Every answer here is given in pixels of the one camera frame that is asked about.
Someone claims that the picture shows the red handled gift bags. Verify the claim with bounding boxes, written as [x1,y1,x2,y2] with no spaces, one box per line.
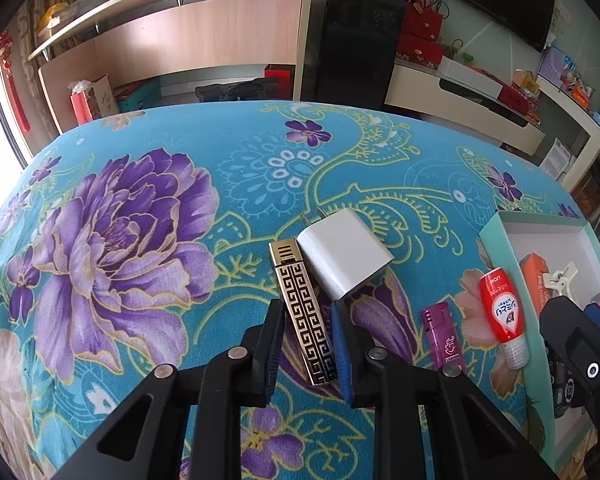
[402,0,444,44]

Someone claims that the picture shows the flat white box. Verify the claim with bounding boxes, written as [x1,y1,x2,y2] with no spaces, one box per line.
[437,54,504,99]

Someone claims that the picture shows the red flat box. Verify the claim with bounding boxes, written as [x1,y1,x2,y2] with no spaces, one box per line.
[497,82,541,116]

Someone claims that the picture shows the wooden shelf cabinet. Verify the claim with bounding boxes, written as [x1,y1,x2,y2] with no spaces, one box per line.
[27,0,342,137]

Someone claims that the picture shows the gold patterned lighter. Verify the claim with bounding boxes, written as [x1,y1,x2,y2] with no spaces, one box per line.
[268,239,342,387]

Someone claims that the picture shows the white charger plug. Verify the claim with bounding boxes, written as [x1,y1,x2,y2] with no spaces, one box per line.
[296,207,395,301]

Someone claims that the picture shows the teal storage box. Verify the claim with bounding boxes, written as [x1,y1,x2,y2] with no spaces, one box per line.
[114,79,162,114]

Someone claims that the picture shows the red and white tube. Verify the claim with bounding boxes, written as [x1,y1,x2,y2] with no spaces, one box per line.
[477,267,530,370]

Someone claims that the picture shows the white hair clip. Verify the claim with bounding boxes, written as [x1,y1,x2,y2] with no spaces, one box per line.
[542,262,580,307]

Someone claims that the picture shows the orange rectangular box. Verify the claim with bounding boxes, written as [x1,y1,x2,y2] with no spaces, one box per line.
[519,253,551,317]

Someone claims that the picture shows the teal cardboard box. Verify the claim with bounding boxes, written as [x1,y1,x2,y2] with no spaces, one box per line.
[478,210,600,472]

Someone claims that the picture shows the black flat television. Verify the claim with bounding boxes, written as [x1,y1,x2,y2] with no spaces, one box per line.
[440,0,557,54]

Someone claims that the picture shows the black water dispenser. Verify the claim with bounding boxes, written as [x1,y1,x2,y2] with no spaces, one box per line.
[292,0,414,112]

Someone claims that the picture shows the red hanging knot ornament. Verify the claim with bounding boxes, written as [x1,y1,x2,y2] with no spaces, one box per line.
[0,29,34,134]

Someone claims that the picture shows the red patterned gift box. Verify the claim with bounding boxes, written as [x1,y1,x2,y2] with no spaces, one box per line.
[394,32,446,69]

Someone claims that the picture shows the white low cabinet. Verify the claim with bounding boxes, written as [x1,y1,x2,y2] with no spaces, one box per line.
[382,54,600,197]

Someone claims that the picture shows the blue and white carton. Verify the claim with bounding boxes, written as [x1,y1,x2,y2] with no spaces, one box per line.
[537,44,577,87]

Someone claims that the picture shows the yellow bag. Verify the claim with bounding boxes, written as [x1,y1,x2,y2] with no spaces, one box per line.
[37,2,79,37]

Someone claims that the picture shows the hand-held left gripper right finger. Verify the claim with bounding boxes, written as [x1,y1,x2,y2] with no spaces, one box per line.
[331,299,556,480]

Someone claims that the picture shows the purple lighter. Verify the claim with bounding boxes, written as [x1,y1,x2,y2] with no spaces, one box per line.
[419,304,467,376]

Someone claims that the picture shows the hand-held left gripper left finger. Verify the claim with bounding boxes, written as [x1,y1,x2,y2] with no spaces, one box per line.
[55,299,286,480]

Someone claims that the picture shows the small red box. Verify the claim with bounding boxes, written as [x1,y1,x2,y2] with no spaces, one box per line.
[263,63,296,102]

